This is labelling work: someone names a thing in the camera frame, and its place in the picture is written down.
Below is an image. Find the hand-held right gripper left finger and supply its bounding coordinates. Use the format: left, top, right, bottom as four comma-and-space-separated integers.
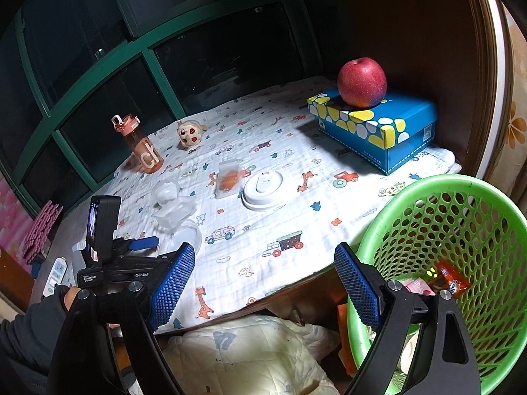
49, 243, 196, 395

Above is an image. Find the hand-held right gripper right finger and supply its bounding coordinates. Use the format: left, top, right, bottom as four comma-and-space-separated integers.
334, 242, 482, 395

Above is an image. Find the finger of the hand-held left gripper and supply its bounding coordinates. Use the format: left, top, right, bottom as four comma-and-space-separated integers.
115, 236, 160, 256

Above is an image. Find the clear plastic bowl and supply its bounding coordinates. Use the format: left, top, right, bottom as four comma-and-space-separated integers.
167, 220, 203, 256

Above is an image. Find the pink snack wrapper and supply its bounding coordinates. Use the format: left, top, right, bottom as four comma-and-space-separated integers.
401, 277, 435, 297

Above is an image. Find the orange snack wrapper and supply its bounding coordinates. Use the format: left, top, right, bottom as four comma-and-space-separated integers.
430, 260, 471, 299

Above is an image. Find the clear packet with orange contents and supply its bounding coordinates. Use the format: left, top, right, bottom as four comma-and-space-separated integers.
215, 158, 241, 199

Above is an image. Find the white plastic cup lid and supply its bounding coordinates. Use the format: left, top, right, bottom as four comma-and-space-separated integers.
242, 170, 290, 211

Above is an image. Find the green mesh wastebasket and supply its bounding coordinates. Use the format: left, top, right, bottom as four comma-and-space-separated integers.
346, 175, 527, 395

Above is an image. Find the person's left hand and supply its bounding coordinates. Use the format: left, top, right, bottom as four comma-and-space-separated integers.
27, 285, 83, 350

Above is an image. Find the orange box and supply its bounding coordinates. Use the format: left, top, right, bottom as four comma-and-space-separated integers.
337, 302, 359, 375

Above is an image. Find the pink foam mat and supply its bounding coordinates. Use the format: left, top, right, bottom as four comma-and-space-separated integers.
22, 199, 64, 264

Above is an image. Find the white remote control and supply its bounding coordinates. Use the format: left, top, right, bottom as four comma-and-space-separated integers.
42, 257, 69, 299

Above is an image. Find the white bucket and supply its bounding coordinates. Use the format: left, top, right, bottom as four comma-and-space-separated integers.
401, 325, 421, 375

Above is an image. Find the orange water bottle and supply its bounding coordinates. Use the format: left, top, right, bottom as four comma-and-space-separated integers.
110, 114, 164, 173

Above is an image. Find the pink floral board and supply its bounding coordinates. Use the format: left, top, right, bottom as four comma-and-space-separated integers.
0, 173, 31, 256

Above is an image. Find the white quilted jacket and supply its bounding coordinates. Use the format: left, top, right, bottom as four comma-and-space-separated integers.
158, 315, 342, 395

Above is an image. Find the white printed blanket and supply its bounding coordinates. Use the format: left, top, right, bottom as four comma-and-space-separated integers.
74, 76, 462, 334

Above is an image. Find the small beige monkey toy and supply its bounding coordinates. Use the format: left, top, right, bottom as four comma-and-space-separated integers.
176, 119, 208, 149

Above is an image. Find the blue spotted cardboard box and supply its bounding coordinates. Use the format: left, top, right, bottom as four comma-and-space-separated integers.
307, 89, 438, 174

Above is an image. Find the red apple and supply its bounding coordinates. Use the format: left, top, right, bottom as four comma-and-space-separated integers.
338, 58, 388, 108

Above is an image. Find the floral beige pillow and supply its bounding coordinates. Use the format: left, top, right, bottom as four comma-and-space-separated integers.
494, 8, 527, 173

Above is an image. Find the brown wooden panel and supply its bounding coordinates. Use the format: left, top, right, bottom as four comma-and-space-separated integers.
338, 0, 507, 173

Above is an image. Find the green window frame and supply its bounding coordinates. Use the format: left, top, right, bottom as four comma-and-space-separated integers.
0, 0, 342, 210

